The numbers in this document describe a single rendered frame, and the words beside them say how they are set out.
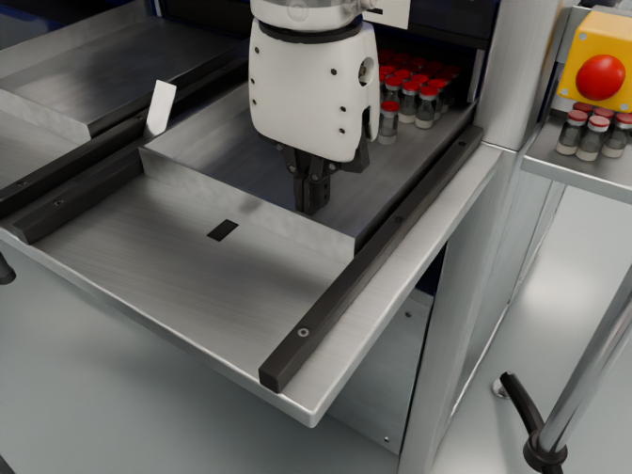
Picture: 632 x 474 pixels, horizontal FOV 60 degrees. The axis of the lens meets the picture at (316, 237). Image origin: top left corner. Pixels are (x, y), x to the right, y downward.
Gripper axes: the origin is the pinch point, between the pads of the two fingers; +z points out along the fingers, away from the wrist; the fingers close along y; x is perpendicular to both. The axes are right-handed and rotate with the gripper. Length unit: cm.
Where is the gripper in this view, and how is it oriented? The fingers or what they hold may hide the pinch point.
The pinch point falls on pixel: (311, 189)
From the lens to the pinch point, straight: 49.4
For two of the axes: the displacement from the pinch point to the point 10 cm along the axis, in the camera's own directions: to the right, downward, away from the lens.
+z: 0.0, 7.5, 6.7
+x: -5.5, 5.6, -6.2
